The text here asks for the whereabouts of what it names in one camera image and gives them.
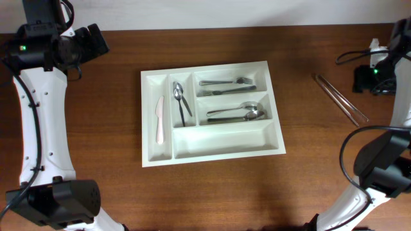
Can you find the left black cable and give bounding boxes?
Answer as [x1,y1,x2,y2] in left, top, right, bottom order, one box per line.
[0,0,83,222]

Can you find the long steel kitchen tongs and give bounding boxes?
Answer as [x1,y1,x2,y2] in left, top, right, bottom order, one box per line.
[312,74,369,128]

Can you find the steel fork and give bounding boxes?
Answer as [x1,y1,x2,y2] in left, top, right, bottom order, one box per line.
[199,85,257,96]
[199,77,254,86]

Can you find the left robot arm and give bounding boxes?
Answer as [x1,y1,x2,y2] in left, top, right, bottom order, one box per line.
[3,1,125,230]

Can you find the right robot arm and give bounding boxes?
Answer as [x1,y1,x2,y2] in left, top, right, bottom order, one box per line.
[302,18,410,230]

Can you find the white plastic knife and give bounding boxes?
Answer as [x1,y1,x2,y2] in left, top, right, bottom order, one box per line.
[155,96,164,144]

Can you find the small steel teaspoon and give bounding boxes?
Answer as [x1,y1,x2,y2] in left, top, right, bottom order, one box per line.
[173,89,186,127]
[173,81,193,117]

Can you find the large steel spoon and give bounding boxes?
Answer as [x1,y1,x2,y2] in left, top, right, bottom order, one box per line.
[207,110,266,123]
[206,101,263,117]

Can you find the white plastic cutlery tray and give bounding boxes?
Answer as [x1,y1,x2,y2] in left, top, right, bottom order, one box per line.
[141,61,286,167]

